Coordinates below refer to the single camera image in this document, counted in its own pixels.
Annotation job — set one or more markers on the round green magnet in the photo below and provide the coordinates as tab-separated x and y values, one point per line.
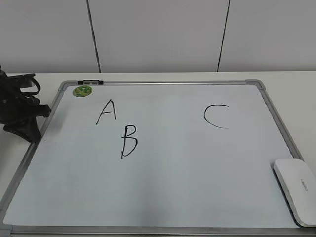
82	91

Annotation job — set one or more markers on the white board with grey frame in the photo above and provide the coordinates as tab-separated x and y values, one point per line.
184	158

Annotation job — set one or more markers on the white board eraser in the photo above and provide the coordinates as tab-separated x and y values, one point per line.
299	186

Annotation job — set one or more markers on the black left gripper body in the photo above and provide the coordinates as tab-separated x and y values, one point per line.
17	93

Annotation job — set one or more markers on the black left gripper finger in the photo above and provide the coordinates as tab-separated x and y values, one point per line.
27	129
40	111

